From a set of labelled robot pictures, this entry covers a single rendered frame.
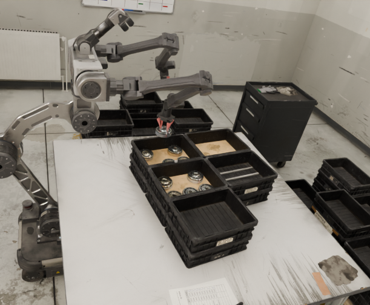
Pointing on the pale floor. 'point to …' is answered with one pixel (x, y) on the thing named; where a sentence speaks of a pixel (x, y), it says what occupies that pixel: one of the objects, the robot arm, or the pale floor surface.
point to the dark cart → (274, 120)
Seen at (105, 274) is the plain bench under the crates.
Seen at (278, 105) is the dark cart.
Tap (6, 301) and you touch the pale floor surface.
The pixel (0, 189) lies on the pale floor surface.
